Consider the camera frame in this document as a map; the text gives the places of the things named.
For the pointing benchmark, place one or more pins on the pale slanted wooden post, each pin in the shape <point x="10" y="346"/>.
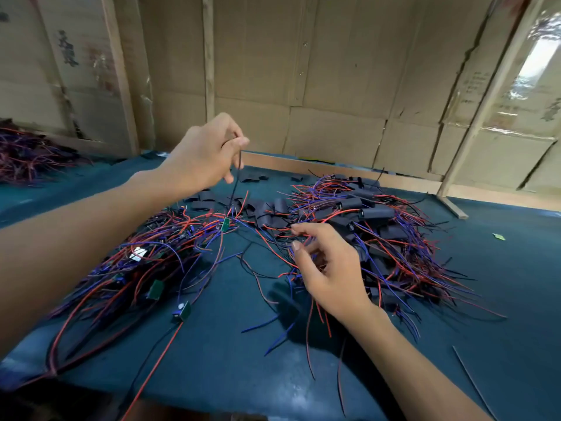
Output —
<point x="486" y="100"/>

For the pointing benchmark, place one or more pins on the person's left forearm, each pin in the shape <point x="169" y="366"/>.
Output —
<point x="70" y="250"/>

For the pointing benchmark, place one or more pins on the person's right forearm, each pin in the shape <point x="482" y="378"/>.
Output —
<point x="412" y="372"/>

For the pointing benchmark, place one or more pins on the person's right hand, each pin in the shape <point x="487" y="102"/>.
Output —
<point x="337" y="276"/>

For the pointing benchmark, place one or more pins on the pile of black sleeve pieces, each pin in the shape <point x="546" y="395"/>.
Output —
<point x="252" y="179"/>

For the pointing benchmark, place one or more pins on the person's left hand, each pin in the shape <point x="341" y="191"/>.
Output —
<point x="206" y="158"/>

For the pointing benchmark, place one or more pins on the pile of sleeved wired boards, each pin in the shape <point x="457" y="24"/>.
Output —
<point x="394" y="241"/>

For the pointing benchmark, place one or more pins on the thin wooden post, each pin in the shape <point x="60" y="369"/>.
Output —
<point x="209" y="57"/>

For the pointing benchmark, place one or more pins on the clear plastic sheet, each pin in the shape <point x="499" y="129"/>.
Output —
<point x="539" y="70"/>

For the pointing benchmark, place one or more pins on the wooden ledge board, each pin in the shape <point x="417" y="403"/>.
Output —
<point x="351" y="171"/>

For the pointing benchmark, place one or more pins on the pile of unsleeved wired boards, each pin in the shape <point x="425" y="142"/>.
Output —
<point x="131" y="267"/>

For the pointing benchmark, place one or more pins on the wide wooden post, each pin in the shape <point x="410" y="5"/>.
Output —
<point x="118" y="74"/>

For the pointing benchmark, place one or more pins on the small green scrap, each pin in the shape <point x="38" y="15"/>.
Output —
<point x="498" y="236"/>

